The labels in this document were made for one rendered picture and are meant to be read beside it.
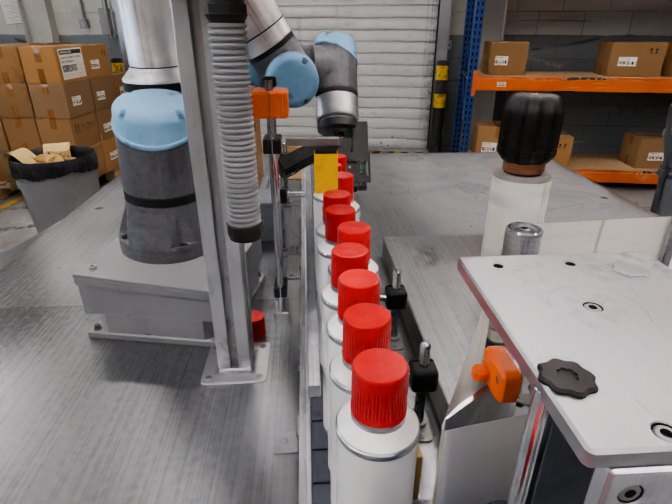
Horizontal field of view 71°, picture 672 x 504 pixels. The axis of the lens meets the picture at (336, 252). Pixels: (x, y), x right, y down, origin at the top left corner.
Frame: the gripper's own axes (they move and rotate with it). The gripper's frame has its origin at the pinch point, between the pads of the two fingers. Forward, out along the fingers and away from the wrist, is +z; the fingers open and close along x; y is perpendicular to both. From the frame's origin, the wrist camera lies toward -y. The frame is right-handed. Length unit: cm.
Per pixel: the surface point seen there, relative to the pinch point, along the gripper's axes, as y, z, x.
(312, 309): -3.2, 11.3, -25.2
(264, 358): -10.2, 18.6, -12.0
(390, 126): 80, -152, 377
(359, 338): 0, 12, -50
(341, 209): 0.2, 0.6, -31.1
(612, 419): 7, 14, -66
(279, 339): -8.3, 16.4, -7.6
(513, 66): 163, -165, 278
